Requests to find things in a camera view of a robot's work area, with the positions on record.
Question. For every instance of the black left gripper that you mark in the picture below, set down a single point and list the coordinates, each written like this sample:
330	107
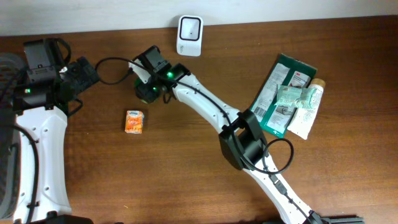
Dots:
89	78

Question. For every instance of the green lid jar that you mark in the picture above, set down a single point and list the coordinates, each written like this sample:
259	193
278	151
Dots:
146	92

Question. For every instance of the orange tissue pack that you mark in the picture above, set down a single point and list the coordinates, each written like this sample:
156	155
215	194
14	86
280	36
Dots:
134	122

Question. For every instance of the dark green 3M package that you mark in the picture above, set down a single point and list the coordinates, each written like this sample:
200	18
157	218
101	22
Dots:
285	71

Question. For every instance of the mint green wipes packet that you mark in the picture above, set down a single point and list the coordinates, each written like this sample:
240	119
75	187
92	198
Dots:
293	97

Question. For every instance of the white tube with tan cap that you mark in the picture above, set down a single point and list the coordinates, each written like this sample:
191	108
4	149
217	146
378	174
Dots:
303	118

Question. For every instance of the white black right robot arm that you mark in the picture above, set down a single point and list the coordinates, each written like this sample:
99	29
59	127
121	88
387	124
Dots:
242	141

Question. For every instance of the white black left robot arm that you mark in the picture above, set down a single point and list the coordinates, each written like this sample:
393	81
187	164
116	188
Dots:
40	100

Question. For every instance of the white barcode scanner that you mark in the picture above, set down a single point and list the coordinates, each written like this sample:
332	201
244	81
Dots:
189	35

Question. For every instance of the grey plastic mesh basket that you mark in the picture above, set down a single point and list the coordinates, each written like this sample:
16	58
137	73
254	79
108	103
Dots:
10	162

